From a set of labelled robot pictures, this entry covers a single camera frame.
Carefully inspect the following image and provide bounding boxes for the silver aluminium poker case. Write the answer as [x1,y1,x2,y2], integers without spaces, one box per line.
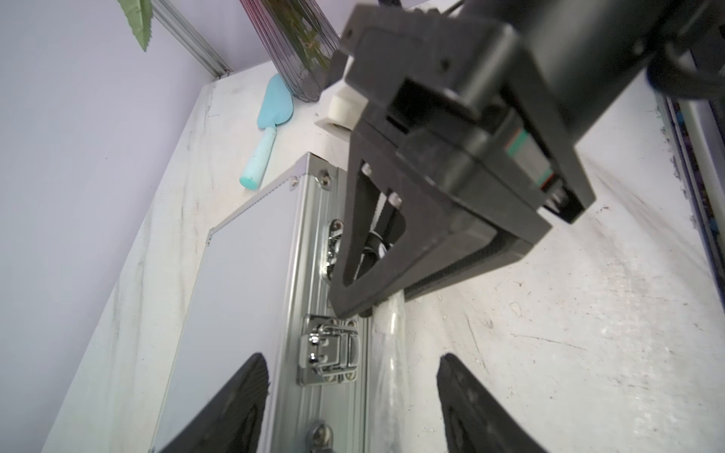
[152,154,406,452]

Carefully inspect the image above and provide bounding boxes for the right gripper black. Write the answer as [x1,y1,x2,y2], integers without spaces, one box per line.
[329,5,595,318]

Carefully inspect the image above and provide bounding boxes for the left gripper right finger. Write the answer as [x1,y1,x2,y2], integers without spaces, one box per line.
[436,353,546,453]

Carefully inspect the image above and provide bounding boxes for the teal plastic scoop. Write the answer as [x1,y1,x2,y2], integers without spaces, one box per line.
[239,74,294,191]

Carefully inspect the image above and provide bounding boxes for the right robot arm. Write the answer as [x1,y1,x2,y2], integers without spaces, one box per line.
[329,1,724,318]

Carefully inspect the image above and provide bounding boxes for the aluminium frame rail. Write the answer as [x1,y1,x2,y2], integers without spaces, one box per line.
[151,0,234,79]

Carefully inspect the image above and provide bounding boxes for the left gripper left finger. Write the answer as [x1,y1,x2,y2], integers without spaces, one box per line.
[163,353,269,453]

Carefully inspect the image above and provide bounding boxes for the yellow artificial flowers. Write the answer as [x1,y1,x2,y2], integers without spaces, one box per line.
[118,0,153,52]

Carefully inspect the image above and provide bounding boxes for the purple glass vase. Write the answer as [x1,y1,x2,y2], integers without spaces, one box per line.
[241,0,339,103]

